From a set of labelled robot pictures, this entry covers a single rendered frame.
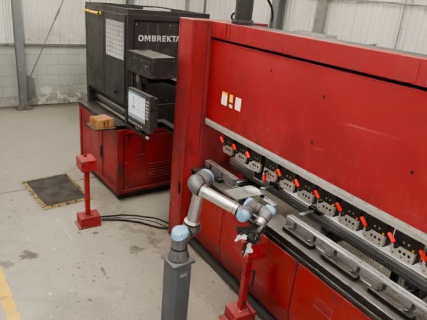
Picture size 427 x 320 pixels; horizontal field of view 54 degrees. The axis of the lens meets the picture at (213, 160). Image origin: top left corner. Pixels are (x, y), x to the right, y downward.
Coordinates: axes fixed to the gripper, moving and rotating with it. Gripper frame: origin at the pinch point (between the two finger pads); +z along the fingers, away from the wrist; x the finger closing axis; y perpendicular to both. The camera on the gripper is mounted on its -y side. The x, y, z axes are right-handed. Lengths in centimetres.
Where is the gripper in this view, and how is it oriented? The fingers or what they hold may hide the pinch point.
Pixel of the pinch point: (237, 249)
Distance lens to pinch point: 255.9
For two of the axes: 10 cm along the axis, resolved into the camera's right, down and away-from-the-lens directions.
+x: 3.7, 7.4, 5.6
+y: 7.2, 1.5, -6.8
